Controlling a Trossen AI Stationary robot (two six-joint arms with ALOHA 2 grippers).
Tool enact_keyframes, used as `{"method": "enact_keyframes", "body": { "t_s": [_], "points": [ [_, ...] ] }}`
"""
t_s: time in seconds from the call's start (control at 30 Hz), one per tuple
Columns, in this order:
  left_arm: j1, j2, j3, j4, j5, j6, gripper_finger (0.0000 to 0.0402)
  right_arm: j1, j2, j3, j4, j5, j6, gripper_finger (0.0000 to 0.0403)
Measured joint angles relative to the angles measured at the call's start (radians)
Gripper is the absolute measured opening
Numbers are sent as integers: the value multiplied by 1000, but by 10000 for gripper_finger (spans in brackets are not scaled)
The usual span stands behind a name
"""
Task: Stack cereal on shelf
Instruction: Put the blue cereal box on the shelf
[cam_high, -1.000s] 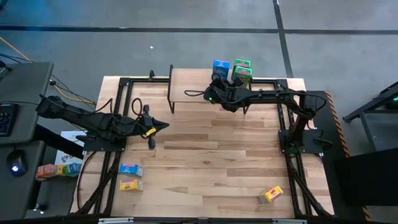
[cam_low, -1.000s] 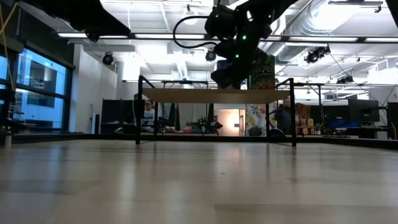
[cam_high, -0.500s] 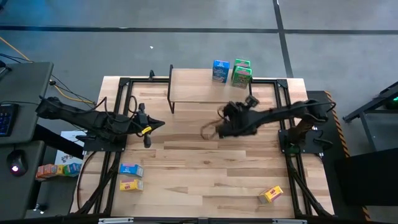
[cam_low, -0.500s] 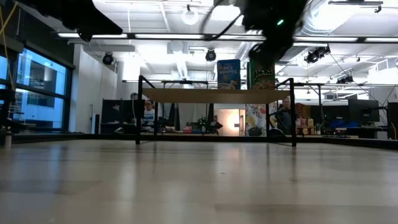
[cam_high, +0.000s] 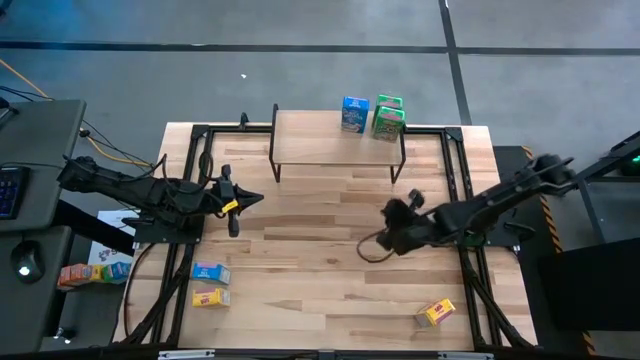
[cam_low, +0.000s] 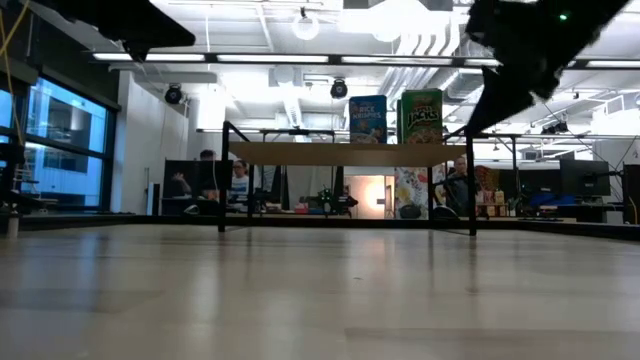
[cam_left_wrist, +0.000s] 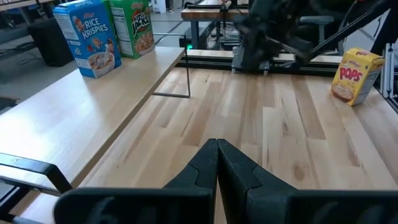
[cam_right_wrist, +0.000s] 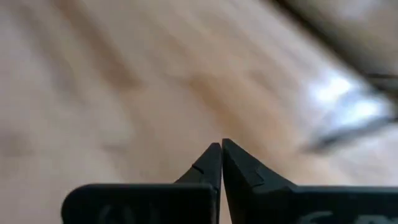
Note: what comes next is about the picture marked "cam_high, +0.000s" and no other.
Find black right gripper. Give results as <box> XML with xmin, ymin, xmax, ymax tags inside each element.
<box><xmin>375</xmin><ymin>197</ymin><xmax>436</xmax><ymax>257</ymax></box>

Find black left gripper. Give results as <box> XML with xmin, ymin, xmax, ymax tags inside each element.
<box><xmin>219</xmin><ymin>163</ymin><xmax>265</xmax><ymax>239</ymax></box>

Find blue cereal box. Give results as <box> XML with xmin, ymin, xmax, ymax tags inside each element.
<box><xmin>340</xmin><ymin>95</ymin><xmax>371</xmax><ymax>135</ymax></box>
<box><xmin>191</xmin><ymin>261</ymin><xmax>233</xmax><ymax>286</ymax></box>

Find yellow cereal box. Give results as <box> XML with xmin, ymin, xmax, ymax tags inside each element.
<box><xmin>414</xmin><ymin>298</ymin><xmax>457</xmax><ymax>330</ymax></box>
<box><xmin>191</xmin><ymin>286</ymin><xmax>232</xmax><ymax>309</ymax></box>

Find wooden shelf black metal legs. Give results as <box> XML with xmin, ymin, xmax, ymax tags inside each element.
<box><xmin>268</xmin><ymin>103</ymin><xmax>407</xmax><ymax>185</ymax></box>

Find orange spare cereal box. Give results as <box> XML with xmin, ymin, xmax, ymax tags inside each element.
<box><xmin>56</xmin><ymin>262</ymin><xmax>94</xmax><ymax>292</ymax></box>

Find white printed paper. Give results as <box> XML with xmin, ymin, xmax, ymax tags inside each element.
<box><xmin>86</xmin><ymin>208</ymin><xmax>140</xmax><ymax>266</ymax></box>

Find green blue spare box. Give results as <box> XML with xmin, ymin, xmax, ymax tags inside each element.
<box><xmin>101</xmin><ymin>260</ymin><xmax>133</xmax><ymax>286</ymax></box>

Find black desk support bar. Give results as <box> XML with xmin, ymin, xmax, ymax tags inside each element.
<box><xmin>49</xmin><ymin>199</ymin><xmax>137</xmax><ymax>257</ymax></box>

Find black mat hazard stripe edge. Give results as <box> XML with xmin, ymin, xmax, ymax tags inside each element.
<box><xmin>492</xmin><ymin>144</ymin><xmax>599</xmax><ymax>359</ymax></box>

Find large black box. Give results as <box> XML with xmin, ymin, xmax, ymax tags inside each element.
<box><xmin>537</xmin><ymin>243</ymin><xmax>640</xmax><ymax>332</ymax></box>

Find large grey desk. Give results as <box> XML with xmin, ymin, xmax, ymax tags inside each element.
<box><xmin>0</xmin><ymin>98</ymin><xmax>87</xmax><ymax>234</ymax></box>

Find black metal stand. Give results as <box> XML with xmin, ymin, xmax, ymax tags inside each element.
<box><xmin>549</xmin><ymin>130</ymin><xmax>640</xmax><ymax>246</ymax></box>

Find black computer mouse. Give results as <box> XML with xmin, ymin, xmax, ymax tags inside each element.
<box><xmin>10</xmin><ymin>239</ymin><xmax>47</xmax><ymax>285</ymax></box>

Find black backlit keyboard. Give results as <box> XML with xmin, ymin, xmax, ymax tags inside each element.
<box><xmin>0</xmin><ymin>165</ymin><xmax>31</xmax><ymax>221</ymax></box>

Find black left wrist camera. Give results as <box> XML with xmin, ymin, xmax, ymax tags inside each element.
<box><xmin>213</xmin><ymin>178</ymin><xmax>236</xmax><ymax>201</ymax></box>

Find black right gripper cable loop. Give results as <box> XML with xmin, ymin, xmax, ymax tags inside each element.
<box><xmin>355</xmin><ymin>227</ymin><xmax>396</xmax><ymax>265</ymax></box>

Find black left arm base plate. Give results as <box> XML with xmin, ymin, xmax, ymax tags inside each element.
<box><xmin>131</xmin><ymin>203</ymin><xmax>207</xmax><ymax>246</ymax></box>

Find black metal table frame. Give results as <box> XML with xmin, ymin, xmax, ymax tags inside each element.
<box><xmin>113</xmin><ymin>122</ymin><xmax>539</xmax><ymax>351</ymax></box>

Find silver metal bracket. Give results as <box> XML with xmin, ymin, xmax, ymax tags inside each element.
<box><xmin>157</xmin><ymin>349</ymin><xmax>217</xmax><ymax>360</ymax></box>
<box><xmin>438</xmin><ymin>351</ymin><xmax>495</xmax><ymax>360</ymax></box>

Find black floor cable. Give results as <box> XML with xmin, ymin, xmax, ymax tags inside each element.
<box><xmin>77</xmin><ymin>118</ymin><xmax>154</xmax><ymax>169</ymax></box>

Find yellow floor cable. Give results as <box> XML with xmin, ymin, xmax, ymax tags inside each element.
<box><xmin>0</xmin><ymin>58</ymin><xmax>155</xmax><ymax>169</ymax></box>

